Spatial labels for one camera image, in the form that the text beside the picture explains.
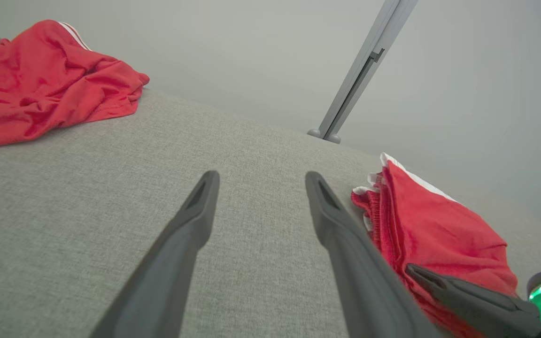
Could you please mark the grey partition post two feet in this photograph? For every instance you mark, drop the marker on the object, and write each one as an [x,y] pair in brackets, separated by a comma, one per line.
[364,65]

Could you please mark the red white jersey with lettering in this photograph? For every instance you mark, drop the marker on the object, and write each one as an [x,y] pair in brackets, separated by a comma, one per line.
[40,84]

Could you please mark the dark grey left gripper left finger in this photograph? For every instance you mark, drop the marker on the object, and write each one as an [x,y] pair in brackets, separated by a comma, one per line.
[176,253]

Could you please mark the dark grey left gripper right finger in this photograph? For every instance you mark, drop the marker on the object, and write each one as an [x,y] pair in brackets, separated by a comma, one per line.
[359,281]

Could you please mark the red white garment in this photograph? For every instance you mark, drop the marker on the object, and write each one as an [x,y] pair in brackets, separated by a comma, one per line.
[439,234]

